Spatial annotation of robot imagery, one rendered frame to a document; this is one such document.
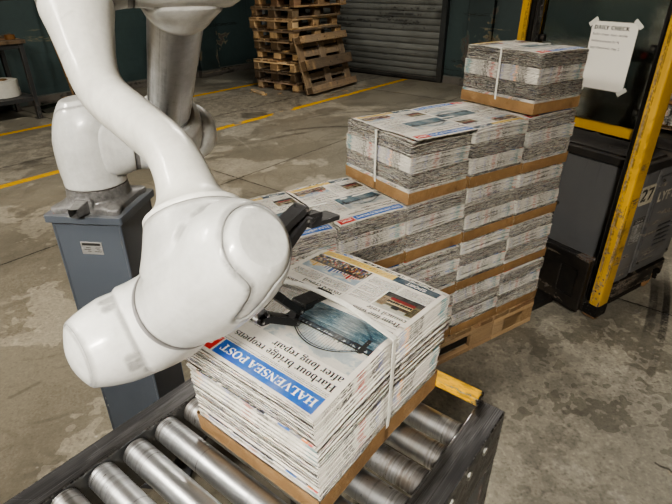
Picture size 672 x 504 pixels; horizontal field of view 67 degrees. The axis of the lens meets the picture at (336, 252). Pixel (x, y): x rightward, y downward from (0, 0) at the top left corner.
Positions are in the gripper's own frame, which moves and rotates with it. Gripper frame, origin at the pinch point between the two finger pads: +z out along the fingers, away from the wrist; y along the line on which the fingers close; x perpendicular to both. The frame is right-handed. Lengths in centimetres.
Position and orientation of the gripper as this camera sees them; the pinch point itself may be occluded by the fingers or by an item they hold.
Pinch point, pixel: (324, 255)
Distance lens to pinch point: 83.4
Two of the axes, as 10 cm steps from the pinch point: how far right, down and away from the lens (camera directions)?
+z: 6.1, -2.5, 7.5
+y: -1.0, 9.2, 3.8
